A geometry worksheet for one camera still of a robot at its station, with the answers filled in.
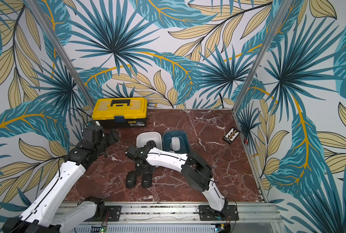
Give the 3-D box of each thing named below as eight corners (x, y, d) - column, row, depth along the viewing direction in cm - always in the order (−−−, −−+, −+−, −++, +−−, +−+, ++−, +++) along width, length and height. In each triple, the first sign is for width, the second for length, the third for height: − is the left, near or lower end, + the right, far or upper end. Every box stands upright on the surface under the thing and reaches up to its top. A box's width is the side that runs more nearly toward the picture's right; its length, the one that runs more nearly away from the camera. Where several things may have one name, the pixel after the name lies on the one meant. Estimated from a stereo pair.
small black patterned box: (221, 138, 105) (222, 137, 104) (230, 128, 112) (231, 126, 110) (231, 145, 102) (233, 143, 100) (240, 133, 108) (241, 132, 107)
